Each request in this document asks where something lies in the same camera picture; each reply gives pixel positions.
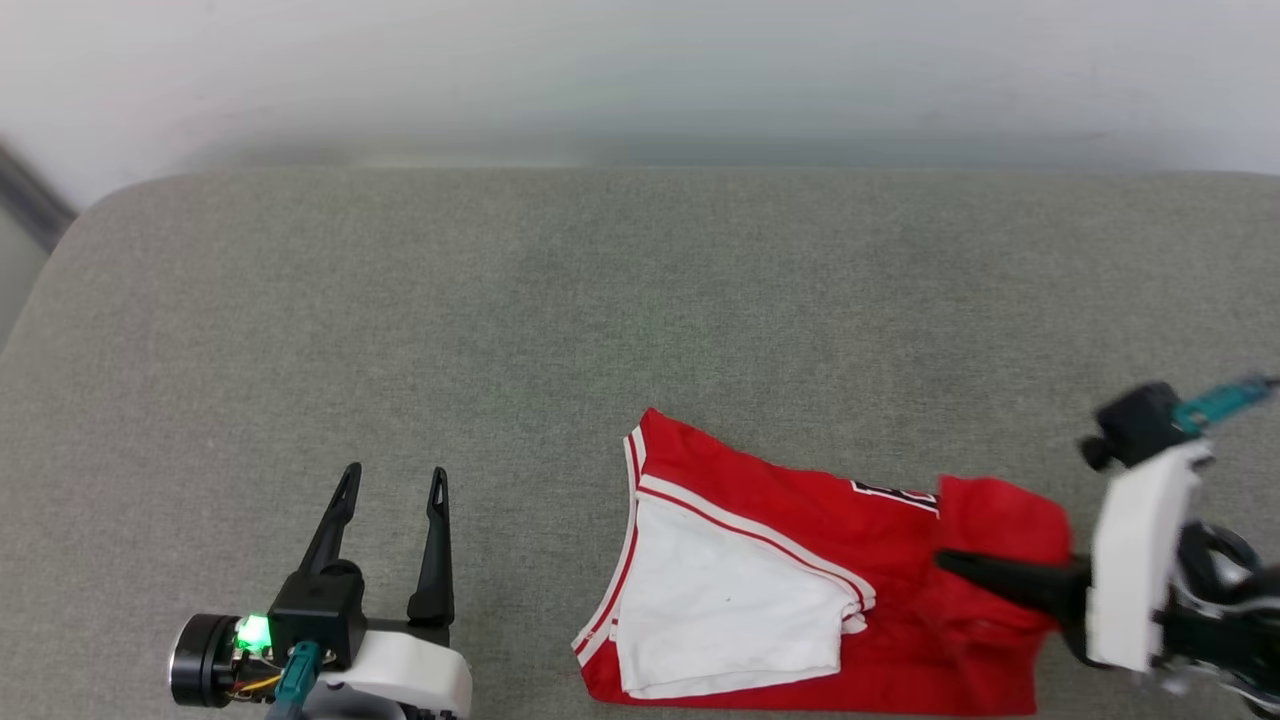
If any right teal camera connector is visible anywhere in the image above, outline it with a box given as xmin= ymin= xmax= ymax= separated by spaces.
xmin=1172 ymin=375 xmax=1280 ymax=433

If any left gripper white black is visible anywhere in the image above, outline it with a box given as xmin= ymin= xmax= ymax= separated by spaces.
xmin=168 ymin=462 xmax=473 ymax=720

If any teal camera connector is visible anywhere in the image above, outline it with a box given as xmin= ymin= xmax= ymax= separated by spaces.
xmin=265 ymin=642 xmax=323 ymax=720
xmin=1172 ymin=375 xmax=1280 ymax=433

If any grey fabric sofa seat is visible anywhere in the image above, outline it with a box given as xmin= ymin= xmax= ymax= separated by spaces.
xmin=0 ymin=167 xmax=1280 ymax=720

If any left teal camera connector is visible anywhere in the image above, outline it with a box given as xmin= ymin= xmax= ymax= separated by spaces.
xmin=265 ymin=642 xmax=323 ymax=720

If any red and white jersey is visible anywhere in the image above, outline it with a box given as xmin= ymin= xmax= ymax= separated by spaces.
xmin=572 ymin=407 xmax=1076 ymax=717

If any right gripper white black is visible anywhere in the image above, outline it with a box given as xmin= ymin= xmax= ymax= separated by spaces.
xmin=935 ymin=440 xmax=1280 ymax=701

